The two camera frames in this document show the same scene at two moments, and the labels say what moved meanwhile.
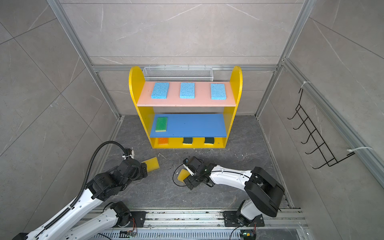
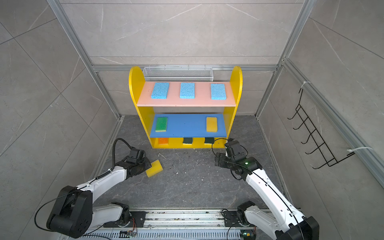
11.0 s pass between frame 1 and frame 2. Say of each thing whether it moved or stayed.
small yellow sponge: moved
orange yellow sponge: stayed
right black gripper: moved
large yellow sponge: moved
